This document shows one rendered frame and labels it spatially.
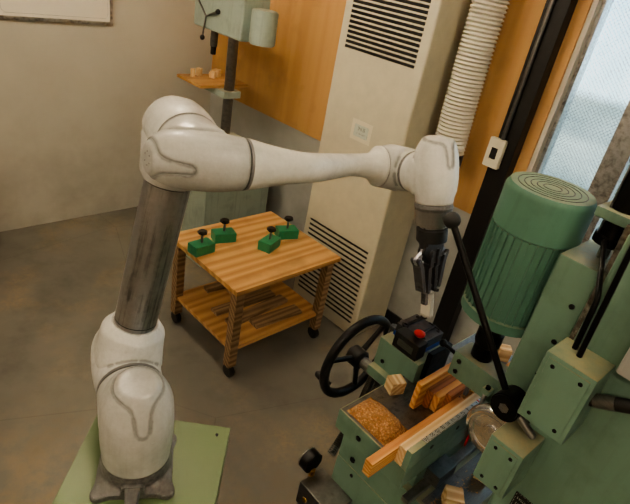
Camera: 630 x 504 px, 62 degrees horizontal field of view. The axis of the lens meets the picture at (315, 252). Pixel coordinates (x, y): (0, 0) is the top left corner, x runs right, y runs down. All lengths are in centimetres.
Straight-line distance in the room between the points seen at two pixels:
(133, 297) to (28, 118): 245
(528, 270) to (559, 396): 24
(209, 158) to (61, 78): 270
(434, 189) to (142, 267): 68
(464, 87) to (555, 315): 153
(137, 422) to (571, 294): 90
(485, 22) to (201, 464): 195
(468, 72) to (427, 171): 128
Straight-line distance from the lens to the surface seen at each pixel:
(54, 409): 254
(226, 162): 96
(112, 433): 124
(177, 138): 96
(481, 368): 129
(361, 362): 157
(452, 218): 107
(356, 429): 129
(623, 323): 103
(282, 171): 102
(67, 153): 376
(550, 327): 113
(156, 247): 120
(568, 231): 109
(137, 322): 131
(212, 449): 146
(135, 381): 123
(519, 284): 112
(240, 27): 302
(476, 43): 245
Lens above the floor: 181
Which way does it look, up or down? 29 degrees down
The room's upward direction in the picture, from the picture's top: 11 degrees clockwise
